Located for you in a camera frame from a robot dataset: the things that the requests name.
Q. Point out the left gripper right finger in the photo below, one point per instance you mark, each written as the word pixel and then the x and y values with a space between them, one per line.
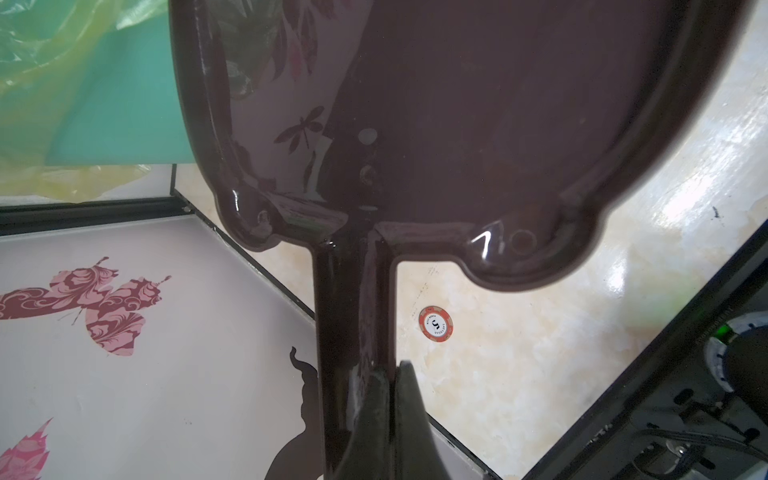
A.
pixel 416 456

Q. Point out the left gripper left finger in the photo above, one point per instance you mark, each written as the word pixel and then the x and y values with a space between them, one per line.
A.
pixel 367 455

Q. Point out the dark brown dustpan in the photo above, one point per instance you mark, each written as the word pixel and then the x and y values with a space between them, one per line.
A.
pixel 493 134

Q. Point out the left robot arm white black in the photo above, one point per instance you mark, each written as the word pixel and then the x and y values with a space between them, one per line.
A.
pixel 706 420

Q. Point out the green bin with liner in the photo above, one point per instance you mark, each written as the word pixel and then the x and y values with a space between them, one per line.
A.
pixel 89 104

